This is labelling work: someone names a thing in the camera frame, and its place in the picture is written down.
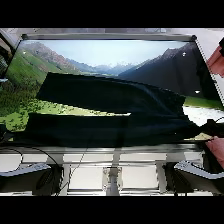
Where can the black pants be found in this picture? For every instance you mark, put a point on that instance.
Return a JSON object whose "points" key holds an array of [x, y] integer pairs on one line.
{"points": [[100, 96]]}

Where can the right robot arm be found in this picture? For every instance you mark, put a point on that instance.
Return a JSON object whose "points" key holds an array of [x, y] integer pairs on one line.
{"points": [[200, 170]]}

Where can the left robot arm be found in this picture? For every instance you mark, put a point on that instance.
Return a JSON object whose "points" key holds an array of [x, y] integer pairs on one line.
{"points": [[23, 168]]}

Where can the red garment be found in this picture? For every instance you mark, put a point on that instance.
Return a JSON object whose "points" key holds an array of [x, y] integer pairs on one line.
{"points": [[217, 61], [216, 150]]}

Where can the silver frame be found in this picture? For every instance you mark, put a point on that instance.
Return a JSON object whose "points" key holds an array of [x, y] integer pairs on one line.
{"points": [[113, 148]]}

